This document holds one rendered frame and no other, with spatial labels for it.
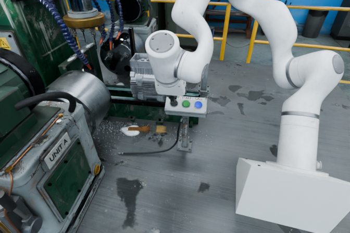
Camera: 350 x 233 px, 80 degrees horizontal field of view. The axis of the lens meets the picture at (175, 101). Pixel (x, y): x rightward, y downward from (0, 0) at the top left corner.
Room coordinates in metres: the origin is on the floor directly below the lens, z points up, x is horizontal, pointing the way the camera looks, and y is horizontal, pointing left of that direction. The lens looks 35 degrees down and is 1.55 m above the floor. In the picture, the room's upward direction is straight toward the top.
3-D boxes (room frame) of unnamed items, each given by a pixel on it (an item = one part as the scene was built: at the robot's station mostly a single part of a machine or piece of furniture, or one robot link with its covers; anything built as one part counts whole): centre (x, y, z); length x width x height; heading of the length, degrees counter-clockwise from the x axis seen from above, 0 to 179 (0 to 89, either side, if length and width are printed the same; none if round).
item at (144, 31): (1.59, 0.30, 0.99); 0.35 x 0.31 x 0.37; 172
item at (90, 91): (0.65, 0.43, 1.04); 0.37 x 0.25 x 0.25; 172
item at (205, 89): (1.23, -0.20, 1.01); 0.08 x 0.08 x 0.42; 82
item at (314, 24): (4.96, -3.20, 0.30); 0.39 x 0.39 x 0.60
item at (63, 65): (1.02, 0.53, 0.97); 0.30 x 0.11 x 0.34; 172
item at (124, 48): (1.33, 0.33, 1.04); 0.41 x 0.25 x 0.25; 172
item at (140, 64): (0.97, 0.15, 1.11); 0.12 x 0.11 x 0.07; 82
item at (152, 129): (0.82, 0.15, 0.80); 0.21 x 0.05 x 0.01; 88
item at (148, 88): (0.97, 0.11, 1.02); 0.20 x 0.19 x 0.19; 82
